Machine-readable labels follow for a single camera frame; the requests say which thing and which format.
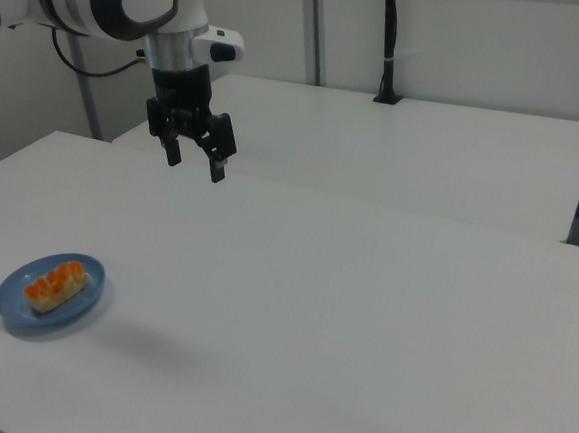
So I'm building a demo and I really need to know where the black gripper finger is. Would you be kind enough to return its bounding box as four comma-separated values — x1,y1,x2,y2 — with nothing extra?
192,110,241,187
157,113,186,169

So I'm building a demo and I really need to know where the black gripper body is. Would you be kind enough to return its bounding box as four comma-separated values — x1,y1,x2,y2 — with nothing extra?
142,59,225,153

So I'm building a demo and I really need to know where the bread with orange topping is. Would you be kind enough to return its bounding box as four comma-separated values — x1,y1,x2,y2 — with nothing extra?
21,256,89,318

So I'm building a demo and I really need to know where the blue round plate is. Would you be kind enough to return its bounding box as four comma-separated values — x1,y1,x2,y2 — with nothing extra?
0,246,109,334

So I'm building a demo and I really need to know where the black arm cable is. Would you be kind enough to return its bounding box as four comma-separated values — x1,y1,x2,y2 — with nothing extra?
46,26,149,83

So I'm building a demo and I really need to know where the black camera stand pole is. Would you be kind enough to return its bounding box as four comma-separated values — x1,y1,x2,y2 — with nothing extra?
372,0,412,107

